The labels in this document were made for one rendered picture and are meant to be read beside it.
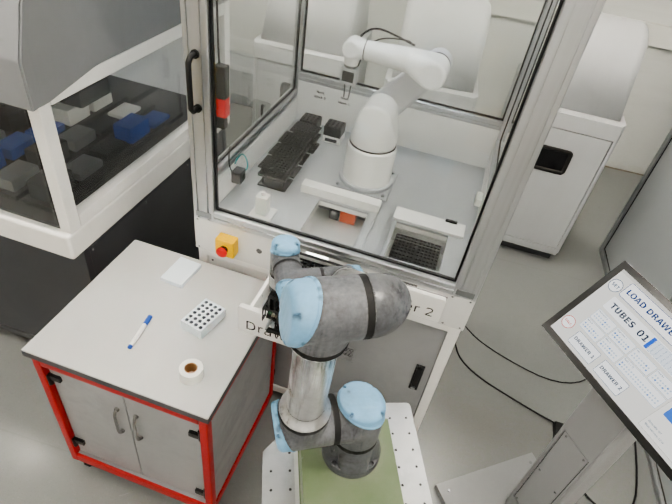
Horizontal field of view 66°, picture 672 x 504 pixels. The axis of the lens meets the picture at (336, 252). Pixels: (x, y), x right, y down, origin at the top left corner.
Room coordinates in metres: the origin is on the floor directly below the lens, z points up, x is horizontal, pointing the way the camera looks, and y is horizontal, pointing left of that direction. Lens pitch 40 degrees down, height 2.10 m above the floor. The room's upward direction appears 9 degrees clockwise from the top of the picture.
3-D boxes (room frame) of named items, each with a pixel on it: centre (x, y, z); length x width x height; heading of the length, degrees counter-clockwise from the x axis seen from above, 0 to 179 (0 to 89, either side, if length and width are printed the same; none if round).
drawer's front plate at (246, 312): (1.04, 0.12, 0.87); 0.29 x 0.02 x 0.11; 78
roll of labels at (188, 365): (0.90, 0.37, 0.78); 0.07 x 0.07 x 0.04
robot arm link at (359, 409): (0.69, -0.11, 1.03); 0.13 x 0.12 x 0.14; 109
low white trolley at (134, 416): (1.12, 0.53, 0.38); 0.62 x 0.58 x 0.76; 78
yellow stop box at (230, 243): (1.38, 0.39, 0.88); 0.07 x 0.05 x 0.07; 78
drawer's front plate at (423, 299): (1.26, -0.24, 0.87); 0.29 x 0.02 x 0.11; 78
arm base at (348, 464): (0.69, -0.12, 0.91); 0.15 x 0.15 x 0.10
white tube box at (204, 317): (1.11, 0.40, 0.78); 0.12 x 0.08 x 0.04; 157
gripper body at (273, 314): (0.99, 0.13, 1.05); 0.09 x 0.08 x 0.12; 168
